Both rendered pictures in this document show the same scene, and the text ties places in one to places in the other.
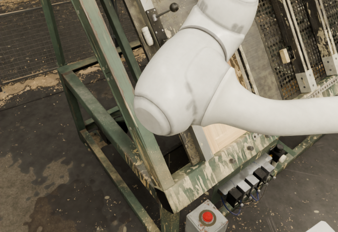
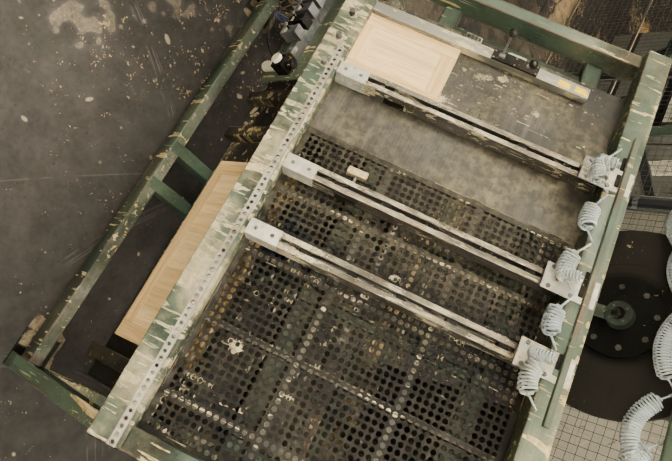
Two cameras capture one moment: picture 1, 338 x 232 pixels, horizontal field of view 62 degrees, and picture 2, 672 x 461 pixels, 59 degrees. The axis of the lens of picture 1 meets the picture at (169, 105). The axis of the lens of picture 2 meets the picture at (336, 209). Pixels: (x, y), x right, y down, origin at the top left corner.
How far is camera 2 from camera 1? 2.47 m
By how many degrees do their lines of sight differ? 47
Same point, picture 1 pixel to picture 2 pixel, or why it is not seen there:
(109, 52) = (532, 17)
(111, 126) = not seen: hidden behind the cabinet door
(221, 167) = (357, 3)
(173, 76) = not seen: outside the picture
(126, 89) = (497, 3)
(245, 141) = (347, 40)
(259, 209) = (172, 84)
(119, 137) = not seen: hidden behind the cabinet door
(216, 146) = (373, 22)
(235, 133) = (360, 46)
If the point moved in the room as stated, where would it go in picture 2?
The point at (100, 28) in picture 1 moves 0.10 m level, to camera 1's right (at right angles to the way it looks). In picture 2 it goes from (553, 26) to (543, 29)
